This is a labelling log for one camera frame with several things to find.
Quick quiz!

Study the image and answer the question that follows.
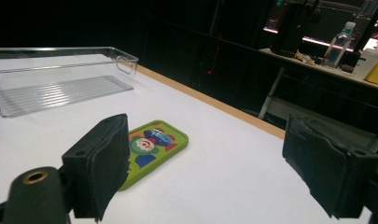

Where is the white cup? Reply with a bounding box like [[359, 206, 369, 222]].
[[351, 48, 378, 81]]

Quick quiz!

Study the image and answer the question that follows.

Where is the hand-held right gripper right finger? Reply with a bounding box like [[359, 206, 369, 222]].
[[282, 113, 378, 220]]

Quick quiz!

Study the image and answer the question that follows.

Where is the green cartoon phone case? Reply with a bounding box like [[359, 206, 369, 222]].
[[119, 119, 189, 192]]

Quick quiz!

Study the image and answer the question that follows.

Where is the black device on desk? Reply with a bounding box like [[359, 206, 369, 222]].
[[270, 0, 321, 59]]

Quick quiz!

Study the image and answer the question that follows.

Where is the clear plastic container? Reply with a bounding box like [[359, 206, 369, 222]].
[[0, 46, 140, 119]]

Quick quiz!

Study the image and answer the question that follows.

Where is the wide computer monitor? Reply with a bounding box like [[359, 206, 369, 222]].
[[263, 0, 365, 53]]

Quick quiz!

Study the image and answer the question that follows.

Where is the crumpled brown wrapper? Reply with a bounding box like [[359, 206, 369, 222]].
[[293, 50, 316, 65]]

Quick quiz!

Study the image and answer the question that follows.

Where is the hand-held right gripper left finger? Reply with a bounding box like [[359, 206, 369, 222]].
[[61, 113, 131, 223]]

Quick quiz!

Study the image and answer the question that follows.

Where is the clear water bottle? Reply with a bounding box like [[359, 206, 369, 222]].
[[320, 21, 357, 69]]

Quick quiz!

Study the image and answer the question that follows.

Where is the white framed desk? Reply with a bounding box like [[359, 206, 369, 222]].
[[258, 46, 378, 150]]

